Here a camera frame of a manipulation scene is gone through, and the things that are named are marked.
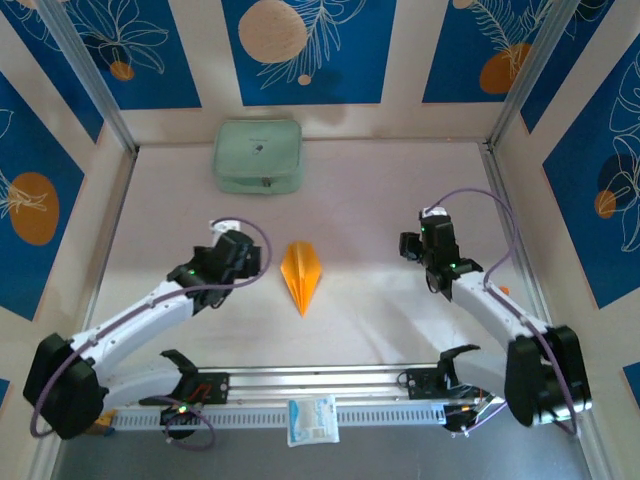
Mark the orange paper sheet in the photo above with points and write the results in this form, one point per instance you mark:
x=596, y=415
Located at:
x=301, y=275

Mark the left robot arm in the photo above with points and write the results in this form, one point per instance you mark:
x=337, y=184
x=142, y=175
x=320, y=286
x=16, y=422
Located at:
x=135, y=320

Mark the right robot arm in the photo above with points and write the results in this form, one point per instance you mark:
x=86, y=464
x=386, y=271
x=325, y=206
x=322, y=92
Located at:
x=500, y=310

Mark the small bottle orange cap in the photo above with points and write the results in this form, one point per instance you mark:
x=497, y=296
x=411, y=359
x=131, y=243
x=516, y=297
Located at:
x=503, y=290

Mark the mint green zip pouch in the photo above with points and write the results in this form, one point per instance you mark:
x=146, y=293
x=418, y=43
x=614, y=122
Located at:
x=257, y=150

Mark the black controller board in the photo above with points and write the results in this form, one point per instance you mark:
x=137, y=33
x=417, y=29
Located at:
x=460, y=417
x=180, y=415

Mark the white wipes packet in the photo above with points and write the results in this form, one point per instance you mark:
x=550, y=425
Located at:
x=312, y=420

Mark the small yellow blue toy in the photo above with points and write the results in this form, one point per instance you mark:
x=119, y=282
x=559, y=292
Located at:
x=104, y=422

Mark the aluminium side rail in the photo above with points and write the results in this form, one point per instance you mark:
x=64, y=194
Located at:
x=496, y=175
x=108, y=245

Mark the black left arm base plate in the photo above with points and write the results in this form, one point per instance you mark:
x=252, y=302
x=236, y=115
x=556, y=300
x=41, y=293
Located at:
x=215, y=387

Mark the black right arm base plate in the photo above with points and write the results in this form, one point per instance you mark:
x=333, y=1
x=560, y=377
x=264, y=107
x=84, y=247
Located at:
x=422, y=382

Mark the long aluminium base rail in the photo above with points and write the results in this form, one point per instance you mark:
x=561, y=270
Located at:
x=320, y=380

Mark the aluminium frame post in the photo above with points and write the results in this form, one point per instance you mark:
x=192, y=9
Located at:
x=534, y=70
x=86, y=70

